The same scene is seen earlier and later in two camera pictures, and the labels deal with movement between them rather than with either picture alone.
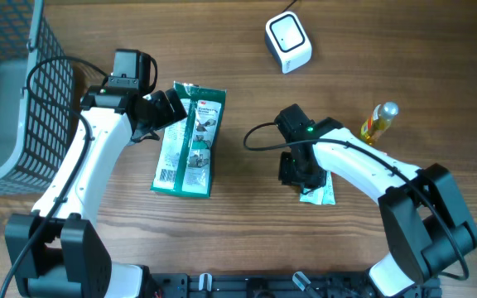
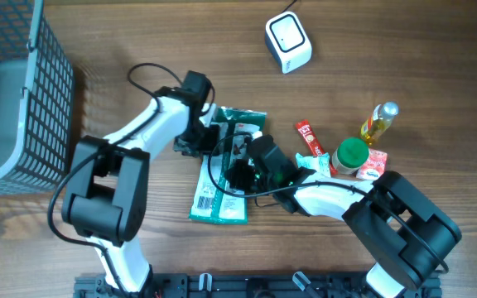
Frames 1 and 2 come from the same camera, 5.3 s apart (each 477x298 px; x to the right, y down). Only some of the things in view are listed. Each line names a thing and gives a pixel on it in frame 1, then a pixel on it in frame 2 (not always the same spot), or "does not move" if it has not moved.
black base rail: [267, 285] does not move
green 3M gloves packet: [185, 162] → [213, 200]
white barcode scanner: [288, 41] does not move
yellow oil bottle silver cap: [379, 121] does not move
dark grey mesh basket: [24, 98] does not move
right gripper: [288, 177] → [239, 181]
